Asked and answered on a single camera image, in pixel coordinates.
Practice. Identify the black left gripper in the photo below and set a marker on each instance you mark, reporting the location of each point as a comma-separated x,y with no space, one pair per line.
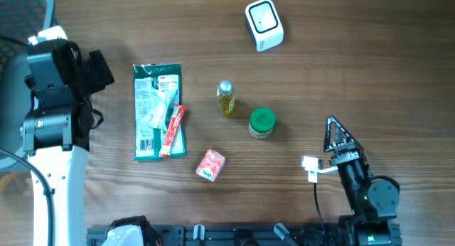
94,70

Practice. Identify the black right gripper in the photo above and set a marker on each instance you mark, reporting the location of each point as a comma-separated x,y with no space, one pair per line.
352,148

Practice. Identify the green white plastic packet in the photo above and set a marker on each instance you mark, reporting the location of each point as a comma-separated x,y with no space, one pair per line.
157,89

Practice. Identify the green lid jar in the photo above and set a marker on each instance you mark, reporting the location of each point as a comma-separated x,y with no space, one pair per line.
262,122

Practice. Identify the red stick sachet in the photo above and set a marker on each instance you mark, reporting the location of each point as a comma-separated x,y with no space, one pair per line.
172,131

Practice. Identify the yellow dish soap bottle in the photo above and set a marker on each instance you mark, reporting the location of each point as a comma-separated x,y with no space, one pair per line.
226,98

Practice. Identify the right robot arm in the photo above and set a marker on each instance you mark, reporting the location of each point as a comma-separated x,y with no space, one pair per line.
373,200

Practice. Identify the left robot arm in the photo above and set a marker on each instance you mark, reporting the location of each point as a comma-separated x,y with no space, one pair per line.
56,133

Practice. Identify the white barcode scanner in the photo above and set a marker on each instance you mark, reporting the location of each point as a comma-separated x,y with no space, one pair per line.
264,25

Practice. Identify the grey plastic mesh basket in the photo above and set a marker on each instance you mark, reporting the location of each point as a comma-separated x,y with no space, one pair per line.
20,20

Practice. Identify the small red white box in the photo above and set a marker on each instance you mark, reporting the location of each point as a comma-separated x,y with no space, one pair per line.
211,165

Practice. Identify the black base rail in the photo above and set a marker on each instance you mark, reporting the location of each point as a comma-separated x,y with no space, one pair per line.
306,235

